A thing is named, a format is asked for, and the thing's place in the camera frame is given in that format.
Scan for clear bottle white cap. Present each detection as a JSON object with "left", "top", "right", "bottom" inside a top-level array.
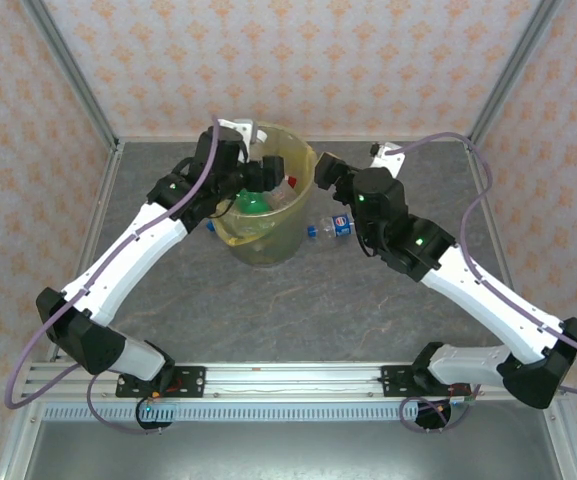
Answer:
[{"left": 266, "top": 182, "right": 302, "bottom": 210}]

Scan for green Sprite bottle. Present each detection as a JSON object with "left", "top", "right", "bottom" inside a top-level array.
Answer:
[{"left": 236, "top": 192, "right": 274, "bottom": 217}]

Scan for yellow plastic bin liner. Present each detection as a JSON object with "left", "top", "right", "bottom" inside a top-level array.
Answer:
[{"left": 216, "top": 121, "right": 318, "bottom": 247}]

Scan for yellow plastic bin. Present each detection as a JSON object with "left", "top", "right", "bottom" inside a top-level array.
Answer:
[{"left": 216, "top": 122, "right": 318, "bottom": 267}]

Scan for Pepsi label clear bottle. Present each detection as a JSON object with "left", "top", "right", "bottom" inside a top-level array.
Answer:
[{"left": 307, "top": 212, "right": 357, "bottom": 240}]

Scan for grey metal sheet panel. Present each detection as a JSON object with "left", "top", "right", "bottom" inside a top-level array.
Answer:
[{"left": 0, "top": 419, "right": 577, "bottom": 480}]

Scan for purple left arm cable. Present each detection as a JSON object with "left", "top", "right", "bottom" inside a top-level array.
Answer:
[{"left": 6, "top": 115, "right": 222, "bottom": 436}]

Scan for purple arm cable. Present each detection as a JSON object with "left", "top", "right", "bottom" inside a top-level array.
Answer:
[
  {"left": 6, "top": 115, "right": 222, "bottom": 436},
  {"left": 385, "top": 131, "right": 577, "bottom": 434}
]

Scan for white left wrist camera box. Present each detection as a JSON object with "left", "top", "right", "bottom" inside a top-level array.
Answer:
[{"left": 216, "top": 117, "right": 270, "bottom": 151}]

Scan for aluminium table back rail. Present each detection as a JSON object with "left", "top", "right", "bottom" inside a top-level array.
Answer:
[{"left": 117, "top": 133, "right": 469, "bottom": 146}]

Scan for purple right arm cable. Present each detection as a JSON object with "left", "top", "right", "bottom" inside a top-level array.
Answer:
[{"left": 385, "top": 131, "right": 577, "bottom": 434}]

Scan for aluminium table side rail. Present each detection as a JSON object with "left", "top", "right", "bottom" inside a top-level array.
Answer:
[
  {"left": 47, "top": 142, "right": 124, "bottom": 362},
  {"left": 465, "top": 142, "right": 539, "bottom": 360}
]

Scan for aluminium frame post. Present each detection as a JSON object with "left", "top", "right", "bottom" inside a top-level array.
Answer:
[
  {"left": 20, "top": 0, "right": 121, "bottom": 153},
  {"left": 467, "top": 0, "right": 564, "bottom": 147}
]

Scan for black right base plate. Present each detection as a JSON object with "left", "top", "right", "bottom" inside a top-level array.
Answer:
[{"left": 380, "top": 366, "right": 472, "bottom": 399}]

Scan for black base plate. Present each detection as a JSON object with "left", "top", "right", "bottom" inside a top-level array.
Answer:
[
  {"left": 380, "top": 366, "right": 472, "bottom": 399},
  {"left": 115, "top": 366, "right": 207, "bottom": 399}
]

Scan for aluminium mounting rail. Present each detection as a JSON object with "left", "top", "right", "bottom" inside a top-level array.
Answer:
[{"left": 21, "top": 362, "right": 564, "bottom": 401}]

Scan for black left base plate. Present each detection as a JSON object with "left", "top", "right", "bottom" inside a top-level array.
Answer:
[{"left": 115, "top": 366, "right": 207, "bottom": 399}]

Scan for small circuit board red wires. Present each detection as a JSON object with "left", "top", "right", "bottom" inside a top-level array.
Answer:
[{"left": 446, "top": 382, "right": 476, "bottom": 407}]

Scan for grey slotted cable duct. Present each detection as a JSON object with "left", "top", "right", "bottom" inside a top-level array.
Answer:
[{"left": 41, "top": 402, "right": 474, "bottom": 422}]

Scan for black round cable port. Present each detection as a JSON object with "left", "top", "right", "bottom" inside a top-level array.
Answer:
[
  {"left": 135, "top": 399, "right": 175, "bottom": 432},
  {"left": 414, "top": 399, "right": 453, "bottom": 434}
]

